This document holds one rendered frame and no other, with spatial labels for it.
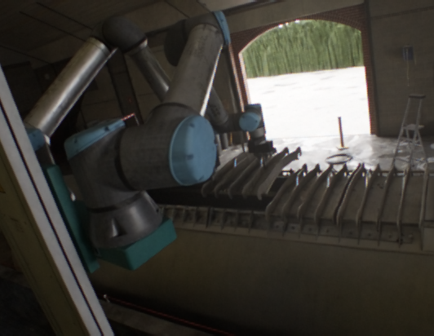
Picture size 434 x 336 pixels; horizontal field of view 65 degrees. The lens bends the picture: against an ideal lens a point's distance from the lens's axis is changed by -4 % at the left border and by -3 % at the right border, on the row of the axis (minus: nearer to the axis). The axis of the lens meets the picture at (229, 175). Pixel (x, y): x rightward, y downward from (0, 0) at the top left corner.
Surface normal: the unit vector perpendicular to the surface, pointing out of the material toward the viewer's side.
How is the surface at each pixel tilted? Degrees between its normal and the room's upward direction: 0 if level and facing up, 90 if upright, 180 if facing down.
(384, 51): 90
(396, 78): 90
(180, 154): 80
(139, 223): 70
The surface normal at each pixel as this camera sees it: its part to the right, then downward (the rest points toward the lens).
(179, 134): -0.23, -0.32
